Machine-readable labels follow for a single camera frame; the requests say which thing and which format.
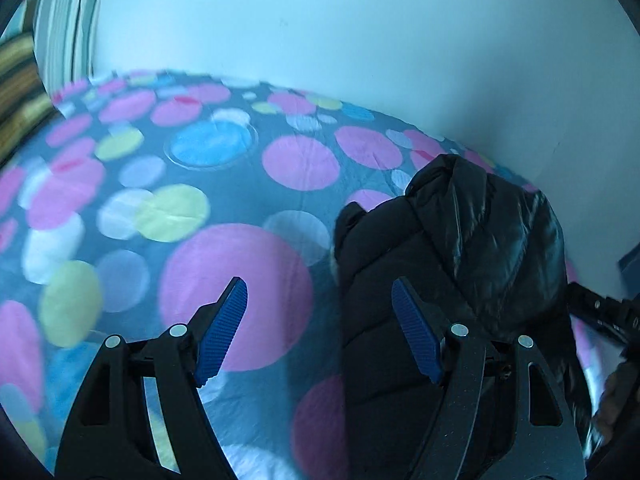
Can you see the black puffer jacket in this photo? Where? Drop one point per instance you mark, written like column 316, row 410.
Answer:
column 475, row 240

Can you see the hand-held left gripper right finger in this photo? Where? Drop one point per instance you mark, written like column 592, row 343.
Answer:
column 417, row 335

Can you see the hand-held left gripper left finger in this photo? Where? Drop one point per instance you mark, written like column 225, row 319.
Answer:
column 222, row 332

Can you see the brown striped cloth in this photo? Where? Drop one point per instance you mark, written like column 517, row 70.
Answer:
column 20, row 90

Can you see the white striped pillow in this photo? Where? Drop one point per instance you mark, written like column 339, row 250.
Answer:
column 67, row 35

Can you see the person's right hand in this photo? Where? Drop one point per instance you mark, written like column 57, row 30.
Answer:
column 617, row 400

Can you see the polka dot bed sheet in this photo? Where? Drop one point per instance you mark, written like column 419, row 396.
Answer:
column 225, row 170

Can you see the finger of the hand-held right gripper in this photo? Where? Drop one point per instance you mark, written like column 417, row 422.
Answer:
column 600, row 307

